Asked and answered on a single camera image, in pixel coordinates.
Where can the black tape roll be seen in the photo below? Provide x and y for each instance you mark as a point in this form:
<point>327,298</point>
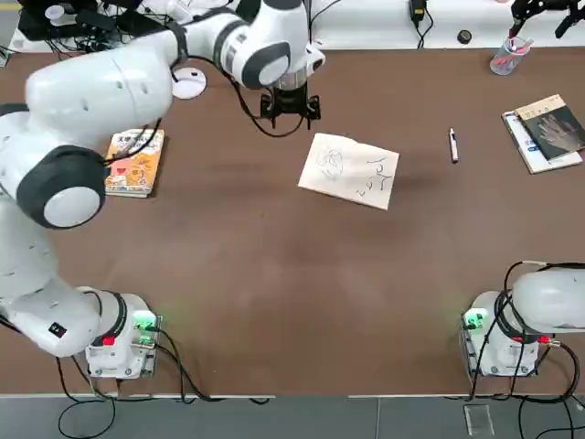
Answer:
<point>460,37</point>

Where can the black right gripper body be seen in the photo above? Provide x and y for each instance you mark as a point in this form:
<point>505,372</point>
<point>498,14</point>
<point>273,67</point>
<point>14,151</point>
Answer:
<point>550,3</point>

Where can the red marker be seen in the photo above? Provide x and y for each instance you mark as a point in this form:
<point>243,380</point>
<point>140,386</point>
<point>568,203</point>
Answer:
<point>521,47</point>

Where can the white desk lamp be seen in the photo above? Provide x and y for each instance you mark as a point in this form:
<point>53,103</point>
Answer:
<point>187,84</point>

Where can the clear pen cup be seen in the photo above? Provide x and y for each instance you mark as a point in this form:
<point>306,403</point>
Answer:
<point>503,64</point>

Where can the black power adapter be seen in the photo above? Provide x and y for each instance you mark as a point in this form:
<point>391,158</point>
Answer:
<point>417,10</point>

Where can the orange illustrated book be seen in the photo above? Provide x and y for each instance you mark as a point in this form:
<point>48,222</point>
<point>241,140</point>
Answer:
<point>137,174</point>

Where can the white round disc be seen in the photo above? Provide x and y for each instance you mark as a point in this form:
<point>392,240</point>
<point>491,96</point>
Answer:
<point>57,13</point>

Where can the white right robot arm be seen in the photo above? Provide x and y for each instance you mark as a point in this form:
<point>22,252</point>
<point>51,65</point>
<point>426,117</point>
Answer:
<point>548,297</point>

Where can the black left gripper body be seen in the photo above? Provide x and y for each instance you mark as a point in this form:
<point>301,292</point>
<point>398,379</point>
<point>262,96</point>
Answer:
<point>290,101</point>

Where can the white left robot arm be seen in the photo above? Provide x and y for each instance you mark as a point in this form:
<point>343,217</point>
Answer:
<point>91,100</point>

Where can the lined paper notebook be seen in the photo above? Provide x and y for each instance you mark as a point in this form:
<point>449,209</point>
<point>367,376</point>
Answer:
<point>347,169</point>

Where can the clear floor plate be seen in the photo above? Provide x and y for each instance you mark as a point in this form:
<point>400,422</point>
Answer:
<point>479,418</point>

